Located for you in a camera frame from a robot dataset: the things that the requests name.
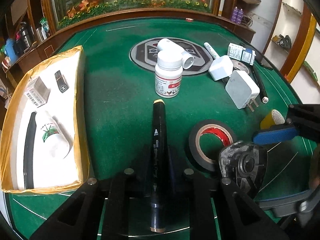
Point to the white usb charger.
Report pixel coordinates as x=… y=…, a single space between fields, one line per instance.
x=220 y=68

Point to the white pvc tube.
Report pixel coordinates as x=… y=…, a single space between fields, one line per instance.
x=211 y=50

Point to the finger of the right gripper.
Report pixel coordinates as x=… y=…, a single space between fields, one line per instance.
x=274 y=134

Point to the blue white medicine box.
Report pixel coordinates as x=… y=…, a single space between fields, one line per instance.
x=241 y=53

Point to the white charger with prongs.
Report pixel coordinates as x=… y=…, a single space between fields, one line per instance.
x=242 y=90

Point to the black smartphone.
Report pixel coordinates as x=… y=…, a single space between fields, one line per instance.
x=259 y=57

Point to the purple spray cans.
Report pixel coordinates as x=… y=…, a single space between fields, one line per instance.
x=237 y=15

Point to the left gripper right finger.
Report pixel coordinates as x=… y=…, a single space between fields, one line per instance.
x=213 y=208

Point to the black plastic spool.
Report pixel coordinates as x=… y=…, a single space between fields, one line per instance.
x=245 y=163

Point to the yellow cardboard box tray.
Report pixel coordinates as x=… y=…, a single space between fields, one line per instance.
x=23 y=168

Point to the white pvc elbow pipe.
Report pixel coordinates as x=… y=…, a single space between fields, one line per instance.
x=167 y=44

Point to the black marker gold cap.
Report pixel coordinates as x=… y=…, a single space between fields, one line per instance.
x=158 y=156

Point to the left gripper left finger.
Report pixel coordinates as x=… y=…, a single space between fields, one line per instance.
x=97 y=204

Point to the small silver box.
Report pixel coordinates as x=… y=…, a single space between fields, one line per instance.
x=37 y=92

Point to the white bottle green label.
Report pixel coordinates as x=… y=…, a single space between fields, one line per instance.
x=52 y=141

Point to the yellow tape roll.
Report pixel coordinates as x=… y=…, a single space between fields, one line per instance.
x=273 y=118

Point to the white medicine bottle red label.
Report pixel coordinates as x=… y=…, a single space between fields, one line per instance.
x=168 y=74

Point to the black tape roll beige core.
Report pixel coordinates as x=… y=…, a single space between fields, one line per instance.
x=237 y=65

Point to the thermos flasks on cabinet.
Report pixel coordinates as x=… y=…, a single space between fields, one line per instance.
x=25 y=40

